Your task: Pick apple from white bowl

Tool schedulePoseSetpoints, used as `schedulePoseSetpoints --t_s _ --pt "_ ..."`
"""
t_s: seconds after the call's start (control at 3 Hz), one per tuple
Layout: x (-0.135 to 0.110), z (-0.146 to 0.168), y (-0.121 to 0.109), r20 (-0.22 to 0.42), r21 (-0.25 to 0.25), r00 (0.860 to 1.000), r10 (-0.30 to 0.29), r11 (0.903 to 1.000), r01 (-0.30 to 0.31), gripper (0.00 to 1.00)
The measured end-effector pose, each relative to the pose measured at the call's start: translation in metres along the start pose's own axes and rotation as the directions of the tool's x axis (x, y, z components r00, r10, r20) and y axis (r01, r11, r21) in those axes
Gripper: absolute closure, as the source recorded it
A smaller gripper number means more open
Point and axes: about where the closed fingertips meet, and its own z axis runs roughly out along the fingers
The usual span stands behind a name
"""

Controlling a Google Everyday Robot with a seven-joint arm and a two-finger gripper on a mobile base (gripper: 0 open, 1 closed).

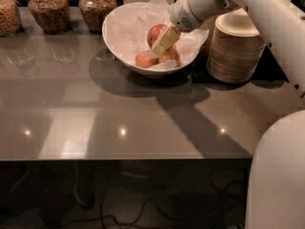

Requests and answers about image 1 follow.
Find white ceramic bowl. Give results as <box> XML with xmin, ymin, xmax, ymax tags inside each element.
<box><xmin>101</xmin><ymin>2</ymin><xmax>201</xmax><ymax>77</ymax></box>

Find left glass cereal jar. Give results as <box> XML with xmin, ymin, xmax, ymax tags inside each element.
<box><xmin>0</xmin><ymin>0</ymin><xmax>22</xmax><ymax>36</ymax></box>

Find front stack paper bowls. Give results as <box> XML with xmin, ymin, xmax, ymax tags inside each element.
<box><xmin>207</xmin><ymin>9</ymin><xmax>265</xmax><ymax>84</ymax></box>

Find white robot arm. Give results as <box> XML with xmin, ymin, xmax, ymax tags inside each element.
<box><xmin>152</xmin><ymin>0</ymin><xmax>305</xmax><ymax>229</ymax></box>

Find right glass cereal jar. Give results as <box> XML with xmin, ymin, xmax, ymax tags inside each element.
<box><xmin>78</xmin><ymin>0</ymin><xmax>117</xmax><ymax>33</ymax></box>

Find glass cereal jar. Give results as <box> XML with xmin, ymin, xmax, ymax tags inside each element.
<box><xmin>28</xmin><ymin>0</ymin><xmax>71</xmax><ymax>34</ymax></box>
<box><xmin>78</xmin><ymin>0</ymin><xmax>117</xmax><ymax>33</ymax></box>
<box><xmin>0</xmin><ymin>0</ymin><xmax>22</xmax><ymax>36</ymax></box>

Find red top apple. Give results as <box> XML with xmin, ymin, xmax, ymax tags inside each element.
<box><xmin>147</xmin><ymin>24</ymin><xmax>165</xmax><ymax>48</ymax></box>

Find orange left apple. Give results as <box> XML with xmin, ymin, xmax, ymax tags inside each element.
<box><xmin>135</xmin><ymin>51</ymin><xmax>157</xmax><ymax>69</ymax></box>

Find white tissue paper liner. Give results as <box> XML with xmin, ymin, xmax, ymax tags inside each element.
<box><xmin>105</xmin><ymin>0</ymin><xmax>210</xmax><ymax>71</ymax></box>

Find stack paper bowls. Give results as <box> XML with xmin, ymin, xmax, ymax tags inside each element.
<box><xmin>207</xmin><ymin>9</ymin><xmax>265</xmax><ymax>84</ymax></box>
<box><xmin>200</xmin><ymin>15</ymin><xmax>217</xmax><ymax>55</ymax></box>

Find black floor cables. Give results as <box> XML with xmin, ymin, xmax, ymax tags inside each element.
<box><xmin>60</xmin><ymin>165</ymin><xmax>252</xmax><ymax>229</ymax></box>

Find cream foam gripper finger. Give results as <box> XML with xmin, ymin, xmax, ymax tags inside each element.
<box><xmin>152</xmin><ymin>26</ymin><xmax>181</xmax><ymax>50</ymax></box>
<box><xmin>152</xmin><ymin>44</ymin><xmax>166</xmax><ymax>56</ymax></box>

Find rear stack paper bowls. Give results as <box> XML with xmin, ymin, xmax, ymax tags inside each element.
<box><xmin>200</xmin><ymin>15</ymin><xmax>217</xmax><ymax>55</ymax></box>

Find middle glass cereal jar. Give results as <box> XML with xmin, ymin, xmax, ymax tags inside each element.
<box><xmin>28</xmin><ymin>0</ymin><xmax>71</xmax><ymax>34</ymax></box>

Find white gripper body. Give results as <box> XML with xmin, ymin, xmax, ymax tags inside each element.
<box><xmin>170</xmin><ymin>0</ymin><xmax>203</xmax><ymax>32</ymax></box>

